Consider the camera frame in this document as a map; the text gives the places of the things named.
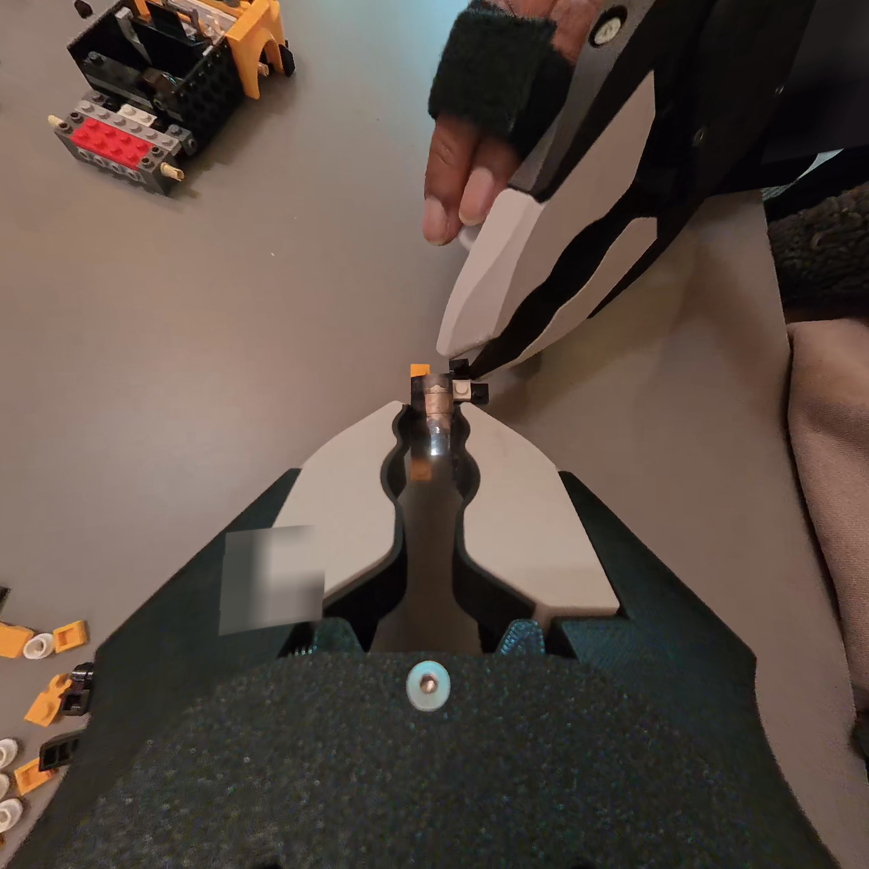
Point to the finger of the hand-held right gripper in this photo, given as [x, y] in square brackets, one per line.
[516, 271]
[611, 271]

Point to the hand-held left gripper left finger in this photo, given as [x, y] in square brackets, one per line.
[353, 502]

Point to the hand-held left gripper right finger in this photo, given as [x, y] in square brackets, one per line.
[536, 536]

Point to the small lego subassembly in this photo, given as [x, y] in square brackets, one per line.
[434, 414]

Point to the pile of small lego pieces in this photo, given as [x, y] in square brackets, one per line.
[41, 699]

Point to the orange black lego car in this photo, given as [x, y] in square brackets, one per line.
[149, 102]

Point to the person's right hand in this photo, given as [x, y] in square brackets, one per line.
[468, 183]

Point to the beige sweatshirt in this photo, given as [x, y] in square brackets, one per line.
[835, 475]

